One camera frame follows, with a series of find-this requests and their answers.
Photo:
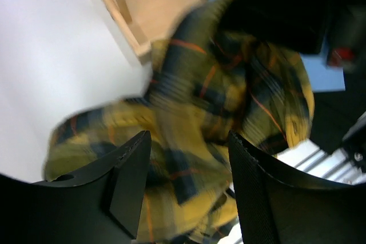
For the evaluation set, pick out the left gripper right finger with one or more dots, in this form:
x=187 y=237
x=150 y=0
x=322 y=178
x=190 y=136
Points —
x=277 y=203

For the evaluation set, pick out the yellow black plaid shirt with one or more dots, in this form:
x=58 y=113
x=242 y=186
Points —
x=206 y=82

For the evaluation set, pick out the black garment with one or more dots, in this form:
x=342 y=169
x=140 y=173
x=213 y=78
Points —
x=335 y=113

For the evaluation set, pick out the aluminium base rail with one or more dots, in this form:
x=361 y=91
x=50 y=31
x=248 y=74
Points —
x=309 y=158

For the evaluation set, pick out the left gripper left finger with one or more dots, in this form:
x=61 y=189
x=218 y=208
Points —
x=97 y=203

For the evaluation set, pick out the wooden clothes rack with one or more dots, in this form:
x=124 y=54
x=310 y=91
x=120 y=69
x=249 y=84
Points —
x=143 y=21

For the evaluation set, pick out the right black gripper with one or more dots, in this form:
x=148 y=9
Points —
x=333 y=27

